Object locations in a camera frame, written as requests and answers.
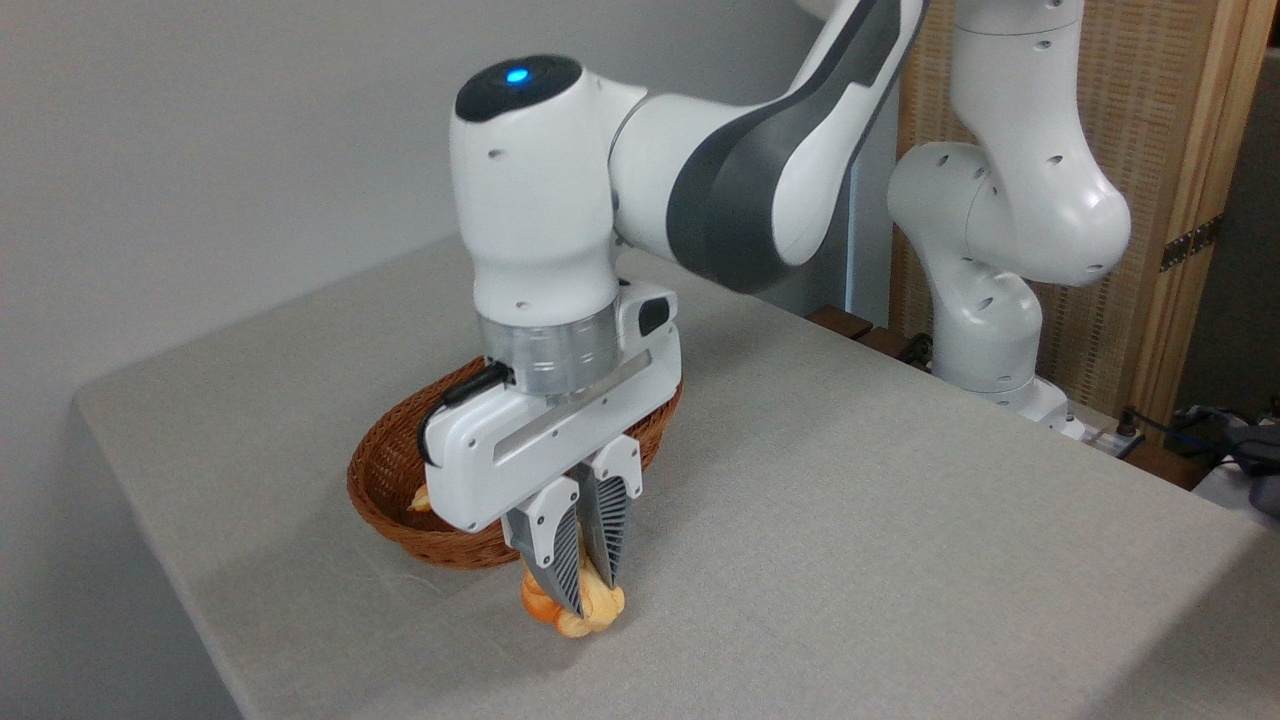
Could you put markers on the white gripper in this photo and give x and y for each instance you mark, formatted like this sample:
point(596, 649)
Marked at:
point(560, 440)

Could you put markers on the round golden bread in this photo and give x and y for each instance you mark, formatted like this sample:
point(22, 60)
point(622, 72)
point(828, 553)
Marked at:
point(600, 605)

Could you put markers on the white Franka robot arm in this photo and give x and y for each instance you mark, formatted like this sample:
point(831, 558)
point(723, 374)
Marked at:
point(530, 200)

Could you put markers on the long braided bread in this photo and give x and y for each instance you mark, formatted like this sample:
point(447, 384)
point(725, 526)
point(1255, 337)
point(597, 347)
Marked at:
point(420, 500)

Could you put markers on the brown wicker oval basket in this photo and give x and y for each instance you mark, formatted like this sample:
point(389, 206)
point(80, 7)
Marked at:
point(385, 480)

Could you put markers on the grey tablecloth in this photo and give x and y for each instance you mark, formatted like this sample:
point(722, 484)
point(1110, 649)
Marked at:
point(850, 540)

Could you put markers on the metal screen hinge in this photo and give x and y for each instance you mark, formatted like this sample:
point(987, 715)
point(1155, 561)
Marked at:
point(1190, 243)

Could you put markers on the dark grey bag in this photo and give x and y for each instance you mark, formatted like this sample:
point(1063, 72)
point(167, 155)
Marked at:
point(1258, 465)

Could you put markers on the wooden woven folding screen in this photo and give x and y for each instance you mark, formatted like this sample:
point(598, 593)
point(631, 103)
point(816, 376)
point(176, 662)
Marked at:
point(1160, 120)

